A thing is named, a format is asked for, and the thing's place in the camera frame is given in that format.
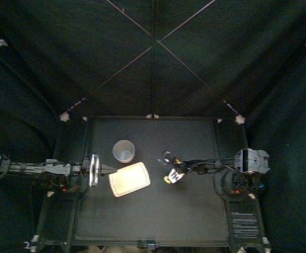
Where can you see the small yellow chip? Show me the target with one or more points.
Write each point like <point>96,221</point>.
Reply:
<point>167,180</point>

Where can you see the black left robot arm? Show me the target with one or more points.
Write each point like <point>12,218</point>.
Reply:
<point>32,168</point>

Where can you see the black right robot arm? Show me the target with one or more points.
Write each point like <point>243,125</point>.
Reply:
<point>251,161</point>

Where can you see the grey plastic bowl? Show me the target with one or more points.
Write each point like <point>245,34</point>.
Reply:
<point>123,151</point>

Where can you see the cream square plate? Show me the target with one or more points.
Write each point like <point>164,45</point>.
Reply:
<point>128,179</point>

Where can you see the black ribbed panel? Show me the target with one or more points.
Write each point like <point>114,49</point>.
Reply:
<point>245,225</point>

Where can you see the black table edge clamp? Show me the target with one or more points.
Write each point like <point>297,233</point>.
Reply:
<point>147,244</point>

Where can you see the grey frame middle bracket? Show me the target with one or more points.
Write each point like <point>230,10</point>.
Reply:
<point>152,116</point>

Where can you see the grey frame corner bracket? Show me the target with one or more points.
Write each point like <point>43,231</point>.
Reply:
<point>239,119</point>
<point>64,116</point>

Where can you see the white frame foot bracket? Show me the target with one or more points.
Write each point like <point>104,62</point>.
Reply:
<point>266,245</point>
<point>31,244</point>

